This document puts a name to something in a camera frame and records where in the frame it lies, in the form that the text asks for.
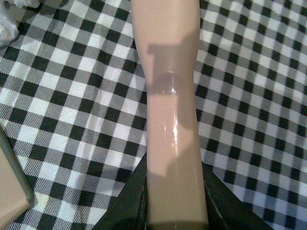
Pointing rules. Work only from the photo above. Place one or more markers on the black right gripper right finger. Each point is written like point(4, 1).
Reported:
point(225, 210)

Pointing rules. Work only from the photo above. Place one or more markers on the beige plastic dustpan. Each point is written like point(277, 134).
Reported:
point(16, 194)

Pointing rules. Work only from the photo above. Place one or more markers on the beige hand brush black bristles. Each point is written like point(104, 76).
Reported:
point(167, 34)

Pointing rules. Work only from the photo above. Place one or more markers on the black white checkered cloth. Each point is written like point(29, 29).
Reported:
point(73, 106)

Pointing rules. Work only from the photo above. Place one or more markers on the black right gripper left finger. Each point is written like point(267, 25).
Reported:
point(128, 210)

